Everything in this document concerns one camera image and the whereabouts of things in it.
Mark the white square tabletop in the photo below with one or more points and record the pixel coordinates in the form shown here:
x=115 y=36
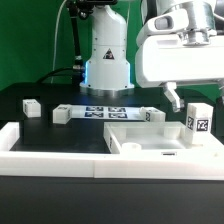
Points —
x=154 y=139

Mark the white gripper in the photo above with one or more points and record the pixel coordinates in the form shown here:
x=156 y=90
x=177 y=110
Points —
x=180 y=47

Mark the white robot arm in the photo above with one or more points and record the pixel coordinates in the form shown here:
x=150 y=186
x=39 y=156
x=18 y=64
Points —
x=107 y=71

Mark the AprilTag marker sheet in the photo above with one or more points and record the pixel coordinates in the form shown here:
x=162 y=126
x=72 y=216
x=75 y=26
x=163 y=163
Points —
x=106 y=112

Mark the white U-shaped fence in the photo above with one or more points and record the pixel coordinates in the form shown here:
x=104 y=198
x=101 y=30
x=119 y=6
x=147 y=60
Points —
x=202 y=166

